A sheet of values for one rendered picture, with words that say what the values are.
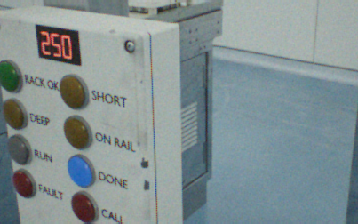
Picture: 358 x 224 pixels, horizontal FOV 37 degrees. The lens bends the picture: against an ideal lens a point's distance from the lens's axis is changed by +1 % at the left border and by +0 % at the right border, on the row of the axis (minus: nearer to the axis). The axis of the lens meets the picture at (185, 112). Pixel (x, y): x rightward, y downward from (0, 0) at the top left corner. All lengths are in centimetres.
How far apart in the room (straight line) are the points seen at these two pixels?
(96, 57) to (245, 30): 404
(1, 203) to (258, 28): 321
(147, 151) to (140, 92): 5
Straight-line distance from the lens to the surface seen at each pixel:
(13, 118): 51
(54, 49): 45
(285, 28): 424
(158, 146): 43
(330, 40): 409
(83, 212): 48
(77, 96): 43
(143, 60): 39
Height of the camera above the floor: 121
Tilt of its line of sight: 21 degrees down
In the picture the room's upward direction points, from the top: 1 degrees counter-clockwise
